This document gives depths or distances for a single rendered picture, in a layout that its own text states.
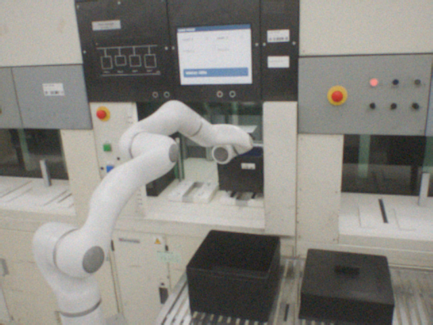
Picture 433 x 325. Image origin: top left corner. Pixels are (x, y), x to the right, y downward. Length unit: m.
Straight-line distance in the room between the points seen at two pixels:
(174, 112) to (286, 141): 0.44
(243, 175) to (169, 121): 0.64
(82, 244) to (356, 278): 0.89
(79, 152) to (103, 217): 0.81
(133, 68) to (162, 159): 0.58
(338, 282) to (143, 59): 1.09
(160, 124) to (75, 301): 0.59
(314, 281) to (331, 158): 0.46
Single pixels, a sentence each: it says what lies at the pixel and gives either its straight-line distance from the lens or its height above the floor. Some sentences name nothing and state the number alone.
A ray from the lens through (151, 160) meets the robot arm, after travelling 1.20.
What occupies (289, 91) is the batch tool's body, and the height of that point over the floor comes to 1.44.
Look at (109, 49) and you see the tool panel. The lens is 1.73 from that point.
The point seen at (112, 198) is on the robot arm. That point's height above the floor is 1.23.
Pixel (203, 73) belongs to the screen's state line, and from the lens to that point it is 1.58.
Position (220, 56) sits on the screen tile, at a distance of 1.56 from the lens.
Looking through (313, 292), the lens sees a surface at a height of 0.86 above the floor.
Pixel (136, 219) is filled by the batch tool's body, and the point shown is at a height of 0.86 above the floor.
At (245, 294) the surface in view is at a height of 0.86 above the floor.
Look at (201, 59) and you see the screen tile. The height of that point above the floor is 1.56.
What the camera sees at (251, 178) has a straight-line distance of 1.85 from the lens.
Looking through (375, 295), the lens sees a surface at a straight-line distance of 1.40.
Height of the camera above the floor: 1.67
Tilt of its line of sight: 19 degrees down
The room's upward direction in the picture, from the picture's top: 3 degrees counter-clockwise
